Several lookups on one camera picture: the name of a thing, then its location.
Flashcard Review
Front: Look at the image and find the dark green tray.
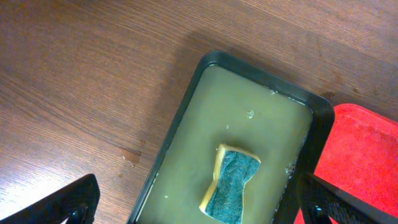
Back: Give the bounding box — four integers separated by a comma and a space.
128, 51, 335, 224

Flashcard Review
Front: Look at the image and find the red plastic tray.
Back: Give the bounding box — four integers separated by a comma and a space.
295, 103, 397, 223

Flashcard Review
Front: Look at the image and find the yellow green sponge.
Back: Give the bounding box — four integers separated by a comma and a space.
199, 144, 261, 224

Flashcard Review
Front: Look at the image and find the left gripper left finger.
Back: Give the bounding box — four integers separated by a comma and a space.
1, 174, 100, 224

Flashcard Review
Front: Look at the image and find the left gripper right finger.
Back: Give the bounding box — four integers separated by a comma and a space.
297, 173, 397, 224

